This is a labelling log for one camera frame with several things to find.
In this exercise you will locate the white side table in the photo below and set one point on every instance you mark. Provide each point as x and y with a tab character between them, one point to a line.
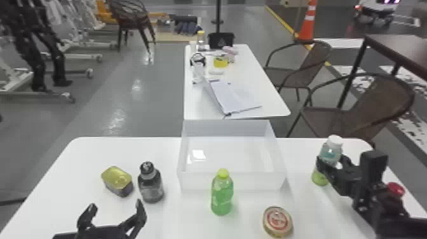
247	80

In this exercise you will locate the yellow tape roll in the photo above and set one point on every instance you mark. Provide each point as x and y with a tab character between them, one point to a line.
220	62

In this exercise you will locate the black bottle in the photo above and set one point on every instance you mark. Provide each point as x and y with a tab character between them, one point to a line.
150	185

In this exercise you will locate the clear bottle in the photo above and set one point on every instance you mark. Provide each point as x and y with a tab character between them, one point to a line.
200	40

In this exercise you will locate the brown chair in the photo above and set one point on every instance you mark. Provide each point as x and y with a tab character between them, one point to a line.
377	110
308	66

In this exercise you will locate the dark chair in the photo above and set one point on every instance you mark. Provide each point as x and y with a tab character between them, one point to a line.
131	15

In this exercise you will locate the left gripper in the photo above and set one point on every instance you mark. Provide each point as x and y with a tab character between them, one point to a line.
100	233

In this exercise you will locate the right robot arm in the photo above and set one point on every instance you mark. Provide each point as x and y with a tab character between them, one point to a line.
390	213

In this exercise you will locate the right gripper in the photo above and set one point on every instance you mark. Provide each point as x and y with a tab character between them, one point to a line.
345	182

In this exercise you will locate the green bottle with white cap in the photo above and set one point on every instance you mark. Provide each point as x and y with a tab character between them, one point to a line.
331	151

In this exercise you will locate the clear box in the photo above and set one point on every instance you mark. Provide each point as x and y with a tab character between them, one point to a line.
233	160

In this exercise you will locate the round red can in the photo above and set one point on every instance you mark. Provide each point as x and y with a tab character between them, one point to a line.
277	221

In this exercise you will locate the orange cone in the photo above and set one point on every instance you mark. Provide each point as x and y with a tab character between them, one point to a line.
308	21

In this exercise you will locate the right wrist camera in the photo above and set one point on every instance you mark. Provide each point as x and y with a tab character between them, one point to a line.
373	167

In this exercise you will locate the yellow can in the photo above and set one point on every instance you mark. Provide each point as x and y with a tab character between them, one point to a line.
116	180

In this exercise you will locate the black bag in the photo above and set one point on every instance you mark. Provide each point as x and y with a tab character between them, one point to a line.
220	40

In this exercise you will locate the white notebook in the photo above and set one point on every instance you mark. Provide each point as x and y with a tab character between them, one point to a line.
231	96

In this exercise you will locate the dark side table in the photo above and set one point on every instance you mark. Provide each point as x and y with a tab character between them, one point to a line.
400	48

